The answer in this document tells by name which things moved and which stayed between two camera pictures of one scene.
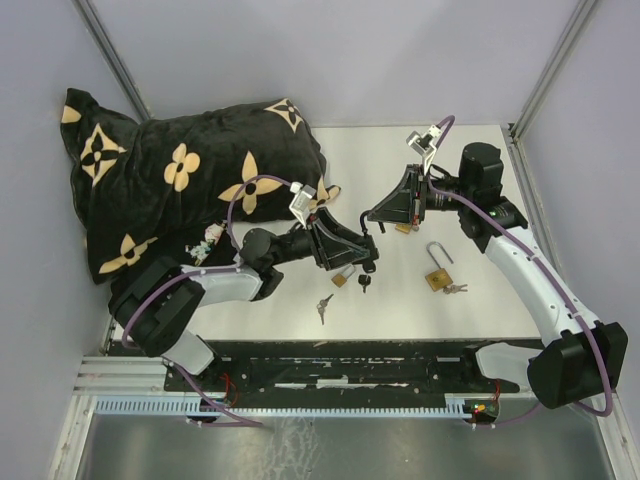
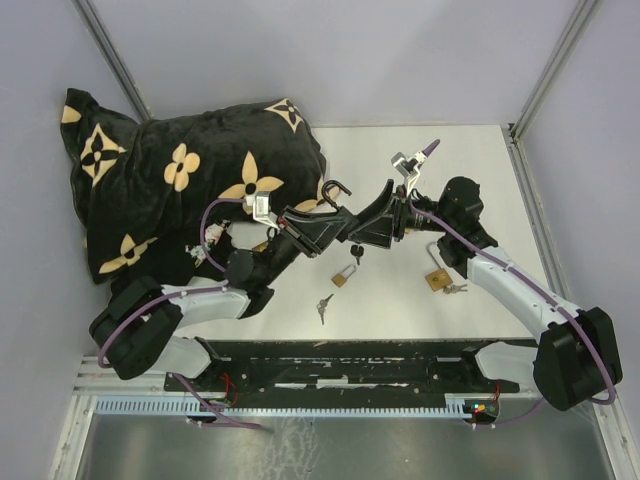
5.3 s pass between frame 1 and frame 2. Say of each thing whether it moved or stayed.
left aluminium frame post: stayed
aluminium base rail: stayed
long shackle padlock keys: stayed
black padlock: moved
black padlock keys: moved
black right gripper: moved
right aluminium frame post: stayed
